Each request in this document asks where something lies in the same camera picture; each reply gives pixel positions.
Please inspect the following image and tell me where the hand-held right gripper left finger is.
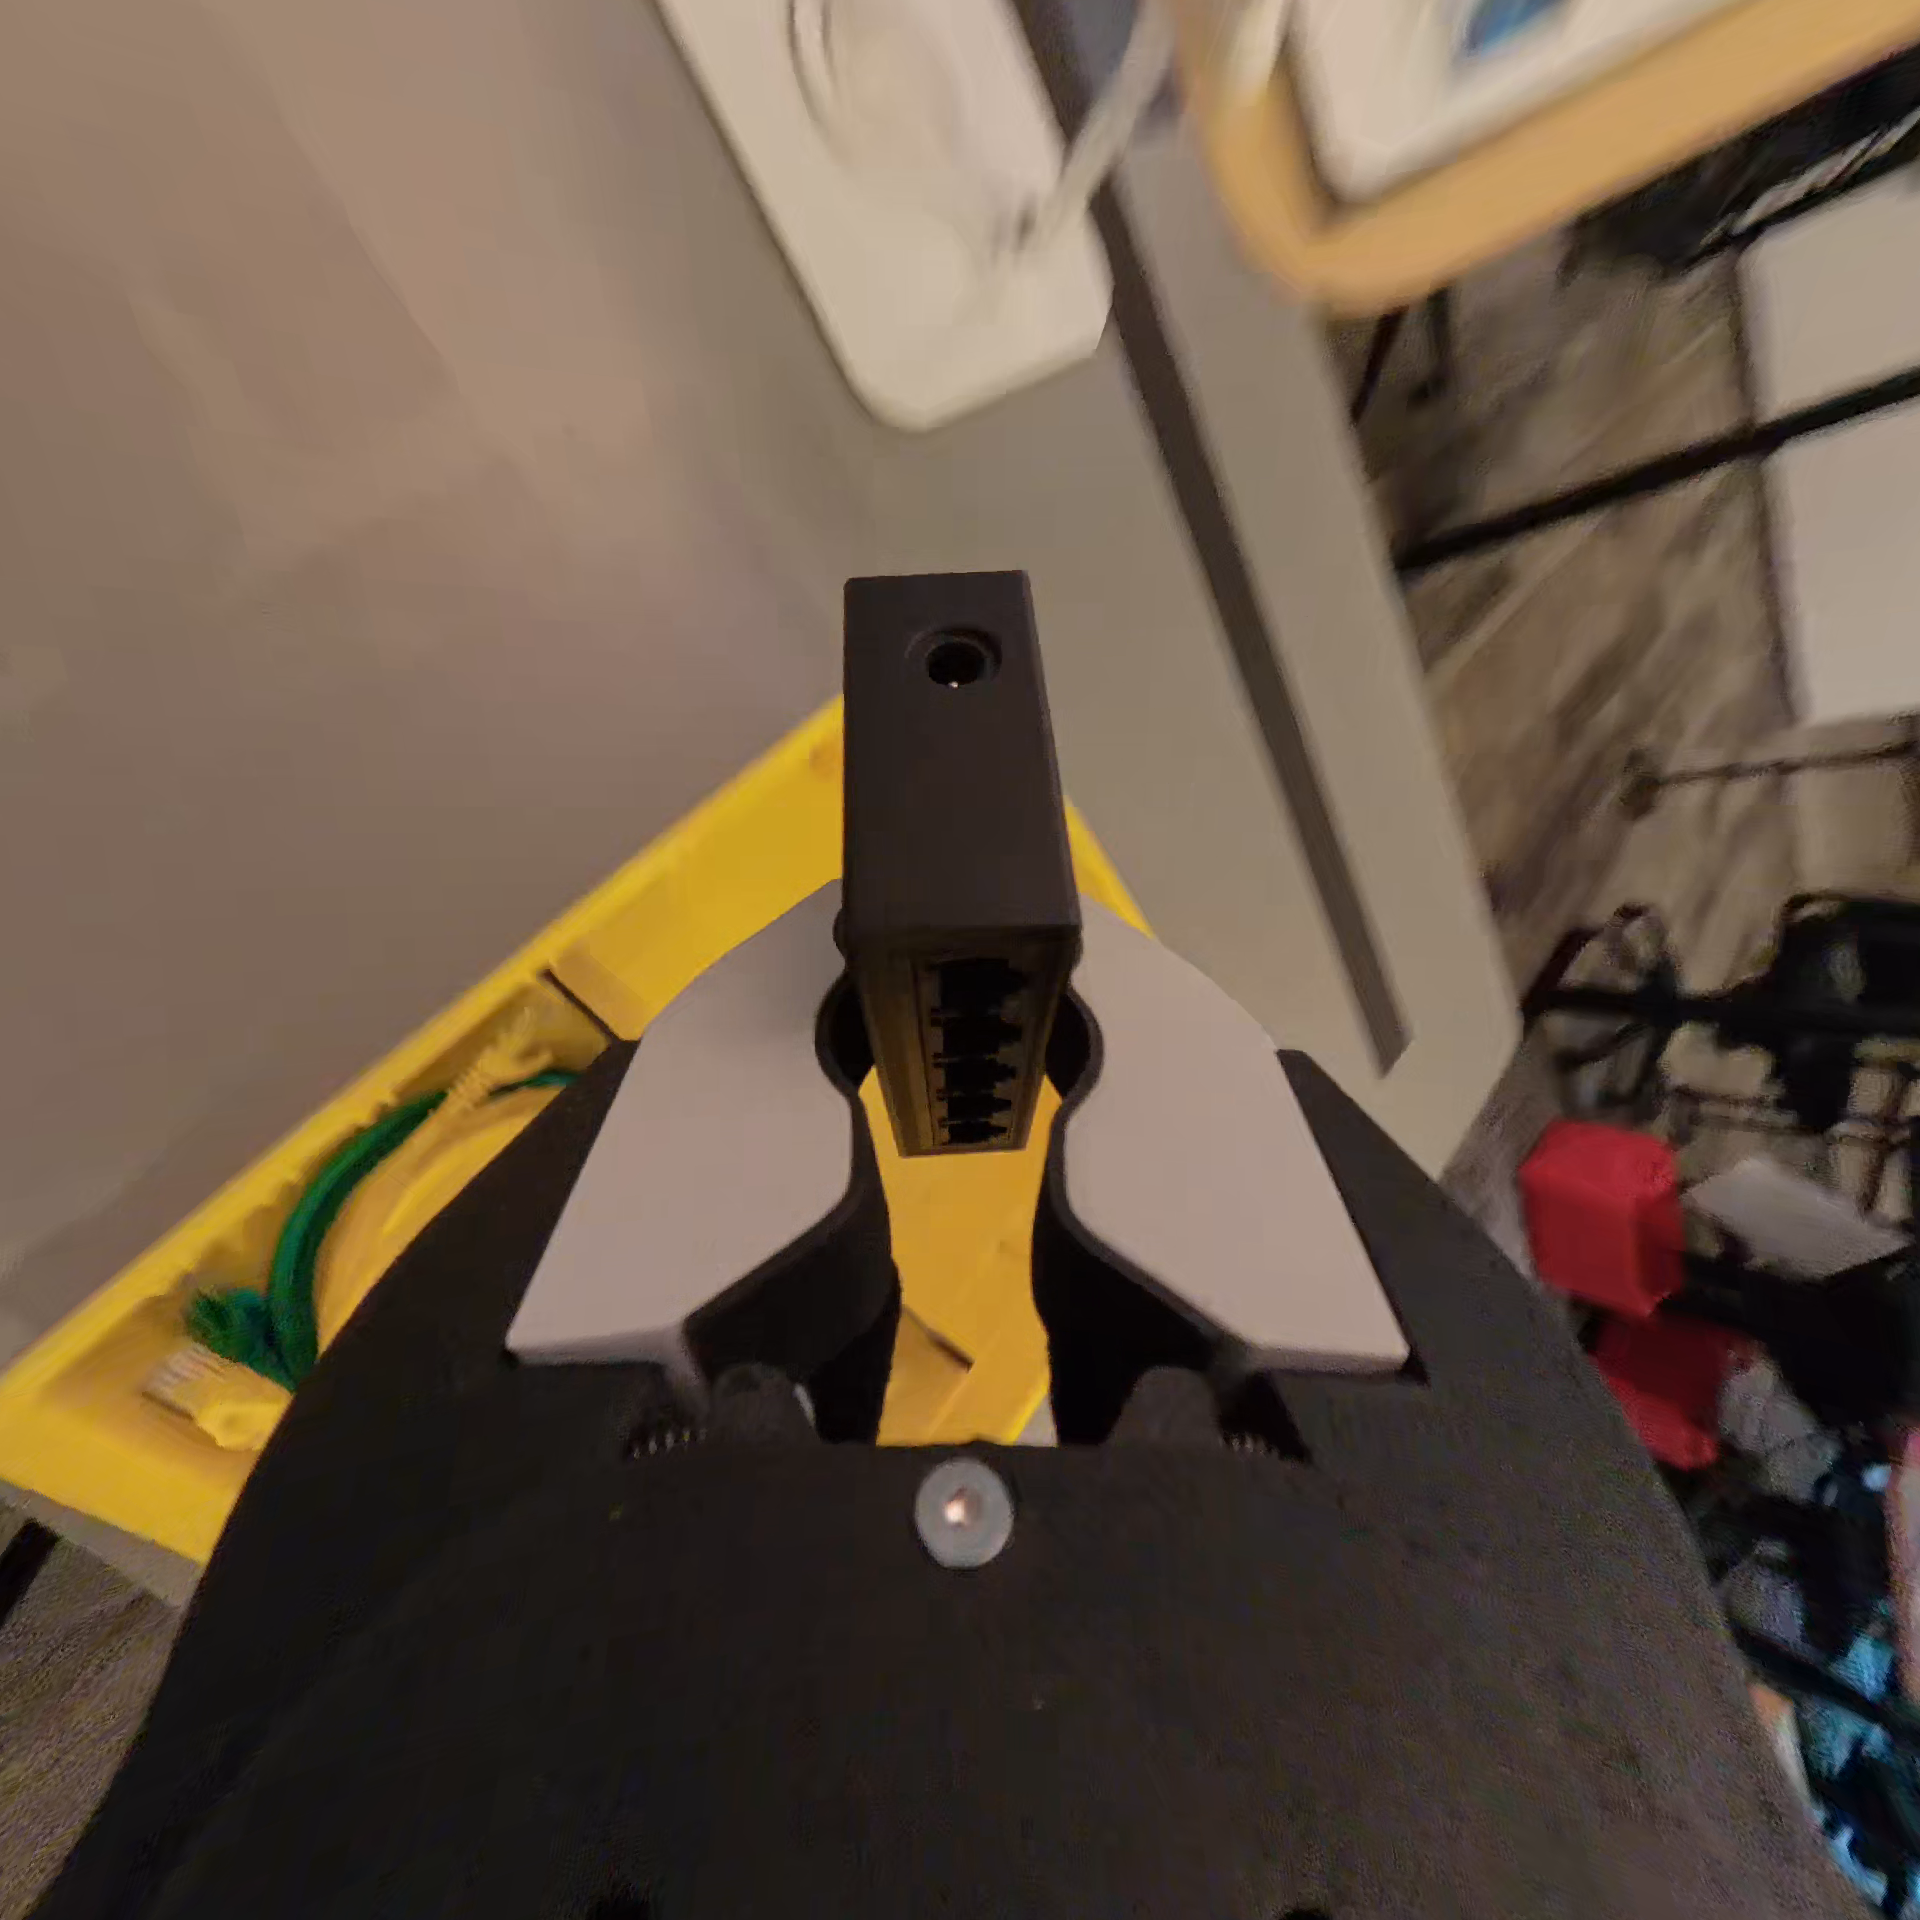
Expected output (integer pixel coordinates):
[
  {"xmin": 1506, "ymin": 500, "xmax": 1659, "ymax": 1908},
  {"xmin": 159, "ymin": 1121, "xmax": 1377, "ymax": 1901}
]
[{"xmin": 508, "ymin": 882, "xmax": 903, "ymax": 1445}]

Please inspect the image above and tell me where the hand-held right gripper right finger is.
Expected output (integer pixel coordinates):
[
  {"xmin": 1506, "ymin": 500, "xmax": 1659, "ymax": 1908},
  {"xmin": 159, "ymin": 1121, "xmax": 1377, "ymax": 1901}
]
[{"xmin": 1030, "ymin": 907, "xmax": 1412, "ymax": 1445}]

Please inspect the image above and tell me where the yellow plastic compartment tray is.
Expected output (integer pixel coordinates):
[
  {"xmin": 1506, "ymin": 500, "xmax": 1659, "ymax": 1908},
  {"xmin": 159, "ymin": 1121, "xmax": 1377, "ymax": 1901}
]
[{"xmin": 0, "ymin": 698, "xmax": 1150, "ymax": 1561}]

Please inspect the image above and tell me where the black ethernet switch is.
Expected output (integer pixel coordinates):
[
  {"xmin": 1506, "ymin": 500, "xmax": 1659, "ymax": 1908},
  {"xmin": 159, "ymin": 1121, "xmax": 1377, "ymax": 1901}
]
[{"xmin": 838, "ymin": 569, "xmax": 1086, "ymax": 1161}]

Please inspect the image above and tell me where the red plastic box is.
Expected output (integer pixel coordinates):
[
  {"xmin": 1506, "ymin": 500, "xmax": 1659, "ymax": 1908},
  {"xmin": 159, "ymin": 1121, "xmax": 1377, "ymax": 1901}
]
[
  {"xmin": 1590, "ymin": 1307, "xmax": 1751, "ymax": 1472},
  {"xmin": 1517, "ymin": 1117, "xmax": 1691, "ymax": 1320}
]

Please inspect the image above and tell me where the black metal stand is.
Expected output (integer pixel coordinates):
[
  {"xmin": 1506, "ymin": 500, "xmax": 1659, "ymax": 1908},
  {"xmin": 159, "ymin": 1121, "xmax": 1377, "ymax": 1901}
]
[{"xmin": 1530, "ymin": 892, "xmax": 1920, "ymax": 1144}]

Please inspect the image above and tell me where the black metal rack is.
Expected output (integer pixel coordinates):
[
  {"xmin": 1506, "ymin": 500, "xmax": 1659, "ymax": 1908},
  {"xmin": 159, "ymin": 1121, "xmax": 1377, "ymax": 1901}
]
[{"xmin": 1350, "ymin": 60, "xmax": 1920, "ymax": 578}]

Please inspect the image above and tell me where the white storage box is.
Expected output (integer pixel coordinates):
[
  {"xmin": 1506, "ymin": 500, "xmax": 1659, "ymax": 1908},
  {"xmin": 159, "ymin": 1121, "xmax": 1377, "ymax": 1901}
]
[{"xmin": 1738, "ymin": 181, "xmax": 1920, "ymax": 729}]

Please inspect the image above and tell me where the white rectangular board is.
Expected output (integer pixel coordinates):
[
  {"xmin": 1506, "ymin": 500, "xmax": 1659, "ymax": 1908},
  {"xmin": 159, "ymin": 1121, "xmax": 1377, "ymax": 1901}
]
[{"xmin": 655, "ymin": 0, "xmax": 1116, "ymax": 434}]

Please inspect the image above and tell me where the wooden rimmed tray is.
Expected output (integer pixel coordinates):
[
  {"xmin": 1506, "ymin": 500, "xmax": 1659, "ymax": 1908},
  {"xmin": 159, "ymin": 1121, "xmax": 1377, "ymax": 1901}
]
[{"xmin": 1178, "ymin": 0, "xmax": 1920, "ymax": 318}]

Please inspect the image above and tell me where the white box with blue print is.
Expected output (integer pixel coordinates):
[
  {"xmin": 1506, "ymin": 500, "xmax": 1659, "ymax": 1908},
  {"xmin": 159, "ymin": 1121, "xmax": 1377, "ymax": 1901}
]
[{"xmin": 1290, "ymin": 0, "xmax": 1727, "ymax": 202}]

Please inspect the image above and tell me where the green fuzzy wire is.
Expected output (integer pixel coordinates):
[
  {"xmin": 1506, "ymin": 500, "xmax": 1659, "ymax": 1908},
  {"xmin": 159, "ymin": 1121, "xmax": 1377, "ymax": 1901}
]
[{"xmin": 182, "ymin": 1068, "xmax": 580, "ymax": 1393}]

